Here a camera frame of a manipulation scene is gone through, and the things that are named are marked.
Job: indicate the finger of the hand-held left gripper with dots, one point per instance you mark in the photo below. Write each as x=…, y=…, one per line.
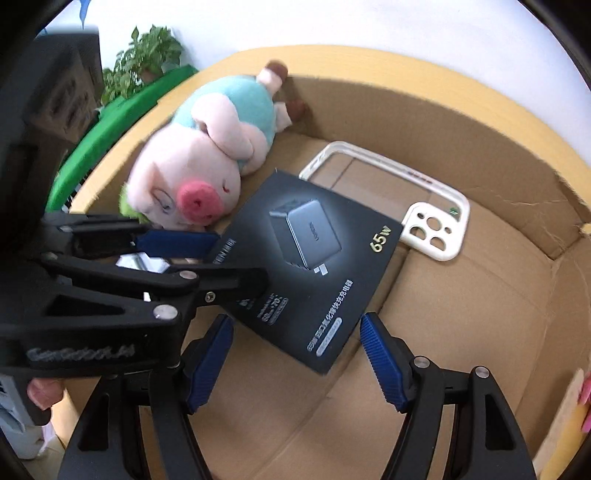
x=221, y=284
x=180, y=242

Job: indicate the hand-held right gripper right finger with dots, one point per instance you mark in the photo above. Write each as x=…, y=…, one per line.
x=383, y=360

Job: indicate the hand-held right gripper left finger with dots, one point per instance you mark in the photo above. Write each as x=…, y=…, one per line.
x=207, y=364

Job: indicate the large cardboard box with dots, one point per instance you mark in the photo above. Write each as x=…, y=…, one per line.
x=461, y=323

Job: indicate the black charger packaging box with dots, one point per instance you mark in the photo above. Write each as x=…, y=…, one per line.
x=314, y=258

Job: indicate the wooden desktop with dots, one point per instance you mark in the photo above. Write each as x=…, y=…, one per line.
x=415, y=69

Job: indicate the person's left hand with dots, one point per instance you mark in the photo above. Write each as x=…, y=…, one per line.
x=44, y=392

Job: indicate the pink pig plush toy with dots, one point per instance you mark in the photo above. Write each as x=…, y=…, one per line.
x=194, y=161

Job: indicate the stacked brown cardboard cartons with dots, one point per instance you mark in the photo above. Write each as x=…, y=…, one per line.
x=69, y=92

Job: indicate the white clear phone case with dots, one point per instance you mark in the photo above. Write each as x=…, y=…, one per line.
x=434, y=230

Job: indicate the large potted green plant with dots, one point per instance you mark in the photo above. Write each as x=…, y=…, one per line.
x=147, y=55

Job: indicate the pink yellow object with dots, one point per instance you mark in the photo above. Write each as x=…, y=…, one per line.
x=585, y=401

